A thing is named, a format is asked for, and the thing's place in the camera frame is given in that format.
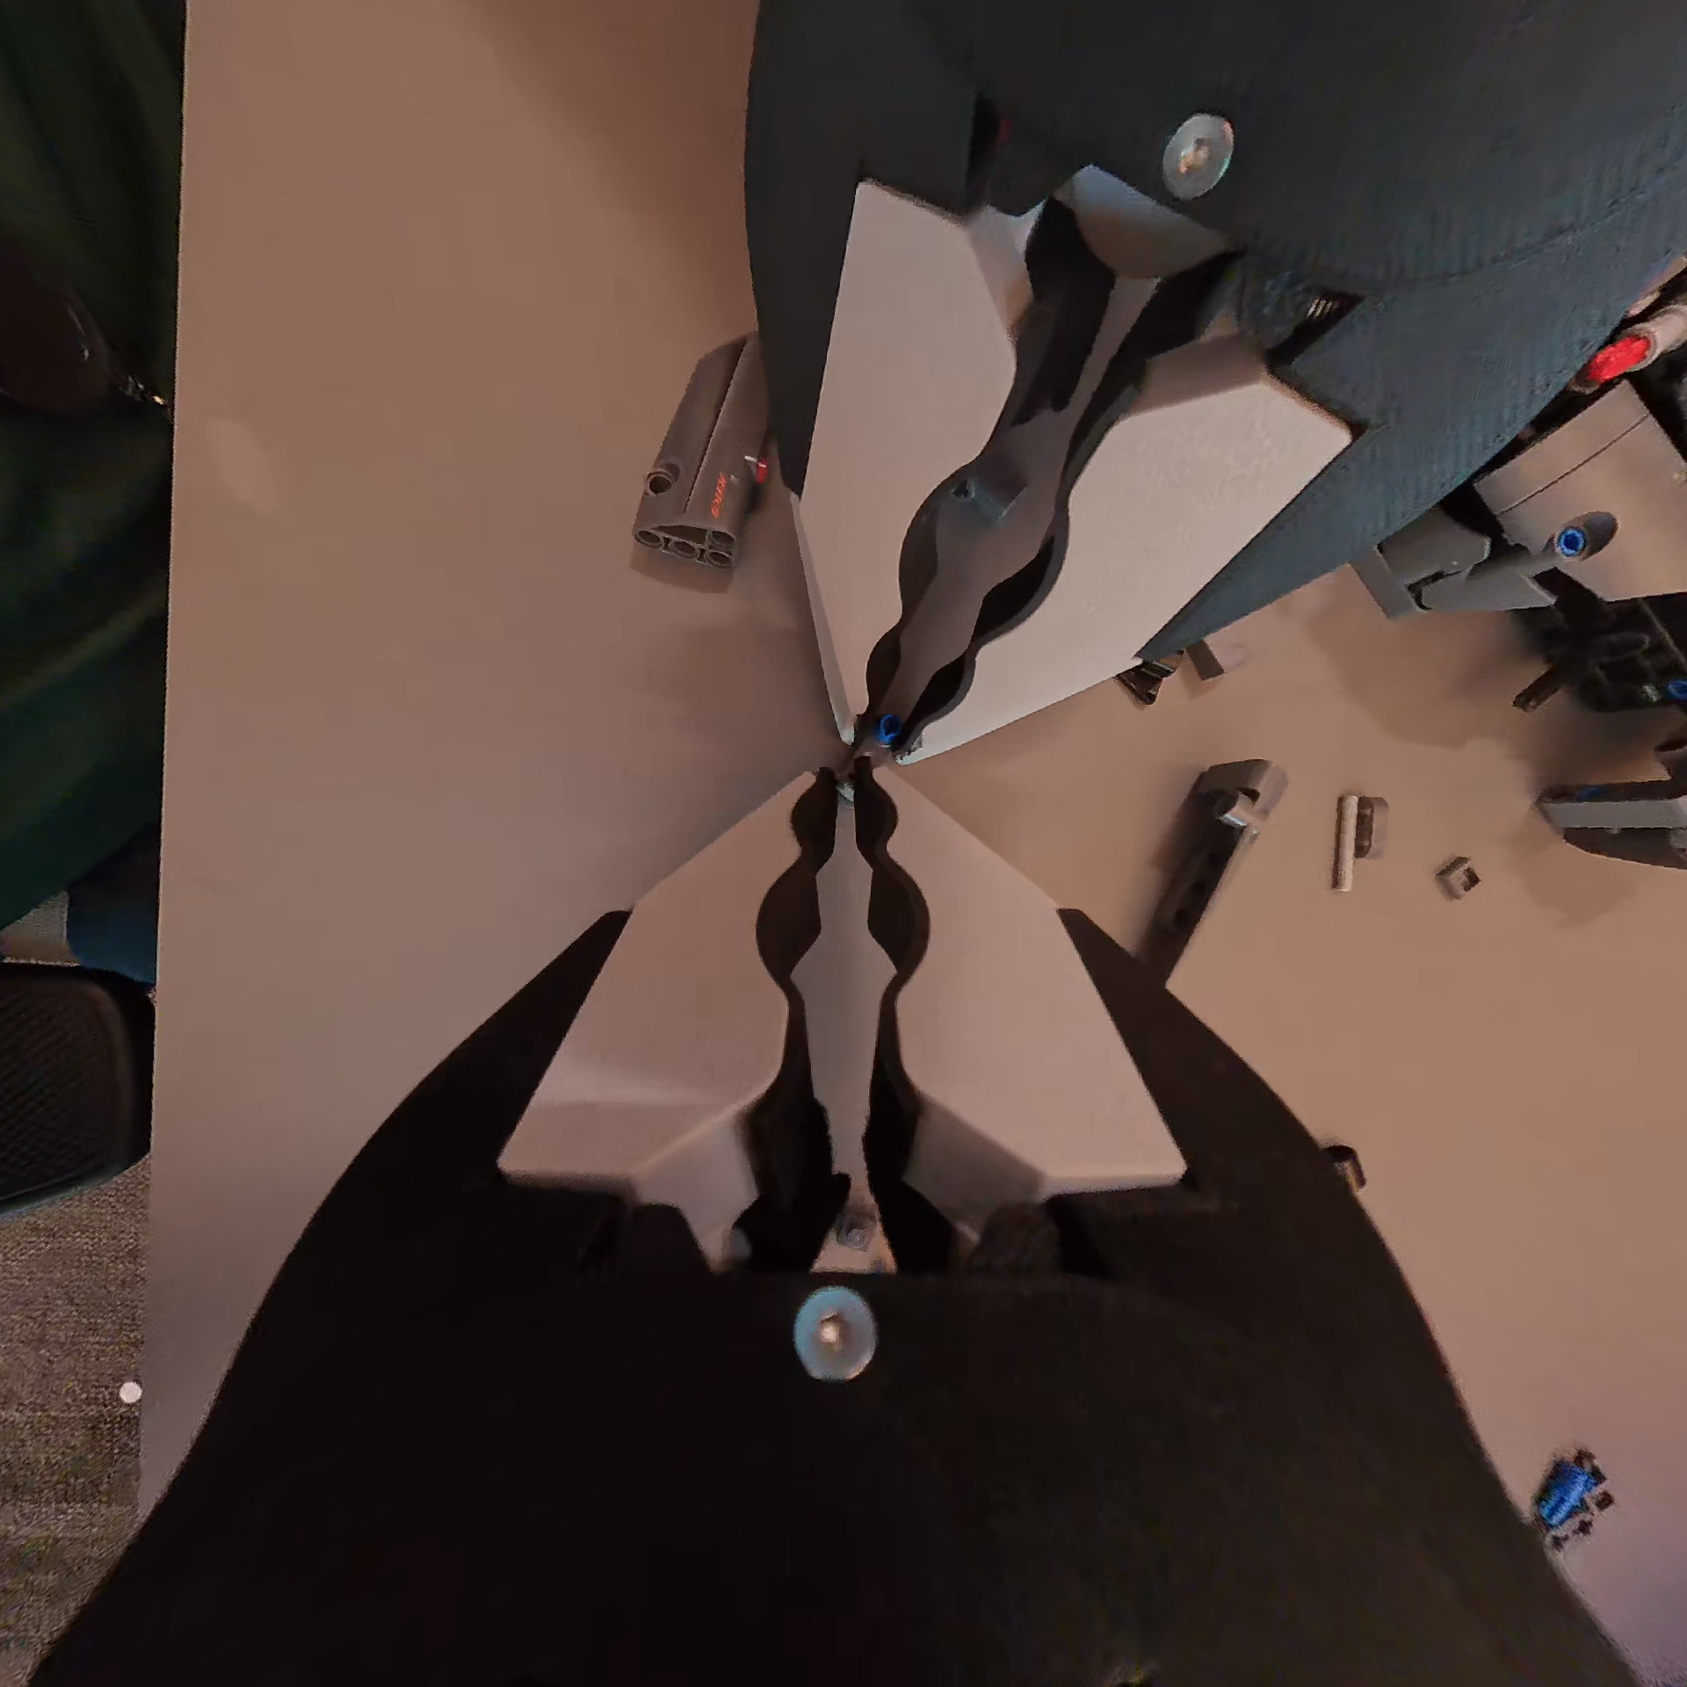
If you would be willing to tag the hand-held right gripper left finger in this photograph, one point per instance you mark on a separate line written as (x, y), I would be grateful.
(644, 1040)

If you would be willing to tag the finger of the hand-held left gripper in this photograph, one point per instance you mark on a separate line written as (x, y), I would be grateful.
(895, 370)
(1185, 501)

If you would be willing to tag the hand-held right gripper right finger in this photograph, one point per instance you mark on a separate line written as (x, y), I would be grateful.
(1028, 1040)

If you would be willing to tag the dark grey lego wedge panel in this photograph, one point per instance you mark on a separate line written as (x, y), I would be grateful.
(705, 460)

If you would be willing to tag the lego car model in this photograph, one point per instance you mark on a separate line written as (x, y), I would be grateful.
(1581, 448)

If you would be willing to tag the long dark grey lego beam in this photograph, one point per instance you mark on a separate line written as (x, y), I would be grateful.
(1219, 843)

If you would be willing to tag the white lego bar piece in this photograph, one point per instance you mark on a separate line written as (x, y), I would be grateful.
(1357, 837)

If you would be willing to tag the small grey square lego piece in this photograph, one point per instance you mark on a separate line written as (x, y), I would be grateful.
(1459, 877)

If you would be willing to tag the scattered small lego pieces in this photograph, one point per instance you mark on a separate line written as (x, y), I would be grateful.
(1569, 1496)

